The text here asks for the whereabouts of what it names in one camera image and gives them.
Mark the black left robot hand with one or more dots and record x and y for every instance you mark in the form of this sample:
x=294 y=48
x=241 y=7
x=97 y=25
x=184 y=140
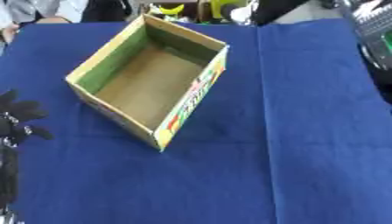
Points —
x=11 y=116

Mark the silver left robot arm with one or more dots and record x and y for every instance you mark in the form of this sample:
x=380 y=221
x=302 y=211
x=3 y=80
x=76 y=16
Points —
x=7 y=218

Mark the tan cardboard box green inside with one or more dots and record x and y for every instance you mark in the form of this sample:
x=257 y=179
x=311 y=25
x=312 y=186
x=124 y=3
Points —
x=148 y=84

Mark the person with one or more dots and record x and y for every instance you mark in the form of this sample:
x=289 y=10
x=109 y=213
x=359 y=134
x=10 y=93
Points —
x=46 y=7

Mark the yellow toy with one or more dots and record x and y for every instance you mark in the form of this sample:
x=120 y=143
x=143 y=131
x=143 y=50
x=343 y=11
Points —
x=170 y=9

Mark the yellow-green object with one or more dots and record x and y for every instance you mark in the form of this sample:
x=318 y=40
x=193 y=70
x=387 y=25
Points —
x=224 y=7

